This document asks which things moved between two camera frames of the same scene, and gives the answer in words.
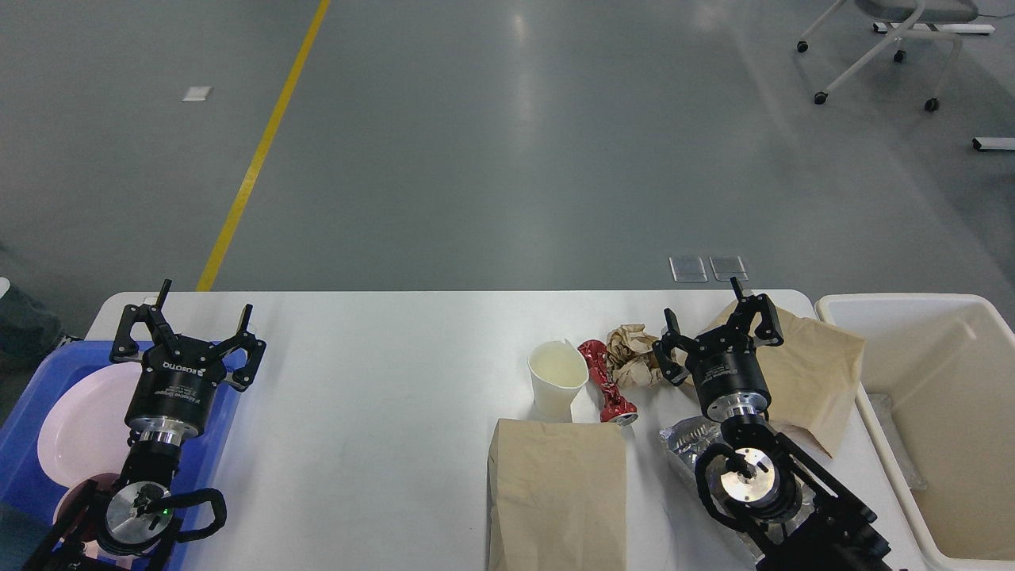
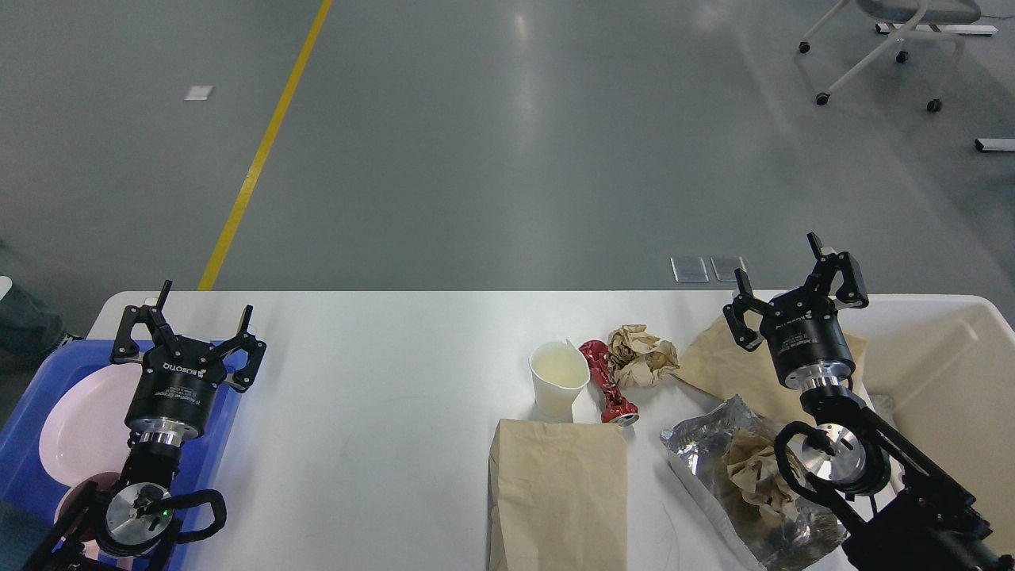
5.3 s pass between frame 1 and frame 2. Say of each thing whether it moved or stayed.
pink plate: stayed
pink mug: stayed
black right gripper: moved
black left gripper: stayed
